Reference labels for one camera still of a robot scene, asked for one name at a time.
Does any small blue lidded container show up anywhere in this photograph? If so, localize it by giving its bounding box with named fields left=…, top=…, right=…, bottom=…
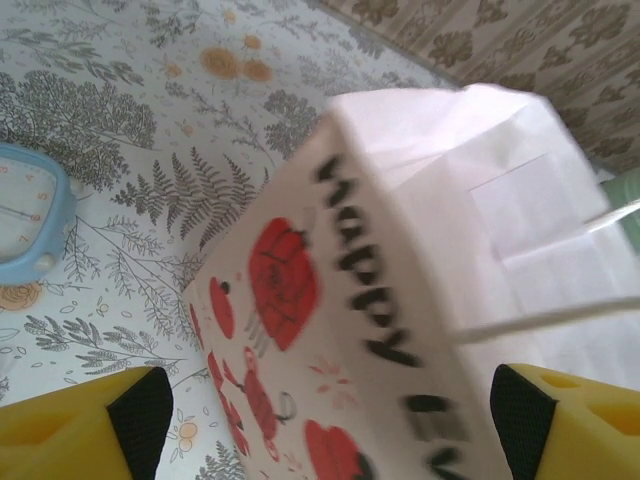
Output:
left=0, top=142, right=79, bottom=286

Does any mint green holder cup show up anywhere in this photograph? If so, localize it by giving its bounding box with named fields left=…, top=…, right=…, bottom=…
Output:
left=599, top=167, right=640, bottom=231

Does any white printed paper gift bag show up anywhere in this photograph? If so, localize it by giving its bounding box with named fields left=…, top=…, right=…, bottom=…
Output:
left=180, top=82, right=640, bottom=480

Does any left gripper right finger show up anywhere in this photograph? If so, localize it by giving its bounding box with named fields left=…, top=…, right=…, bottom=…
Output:
left=489, top=363, right=640, bottom=480

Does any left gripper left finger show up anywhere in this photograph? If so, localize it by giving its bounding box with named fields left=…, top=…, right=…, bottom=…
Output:
left=0, top=366, right=175, bottom=480

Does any floral table cloth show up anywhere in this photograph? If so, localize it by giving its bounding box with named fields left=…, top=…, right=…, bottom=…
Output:
left=0, top=0, right=461, bottom=480

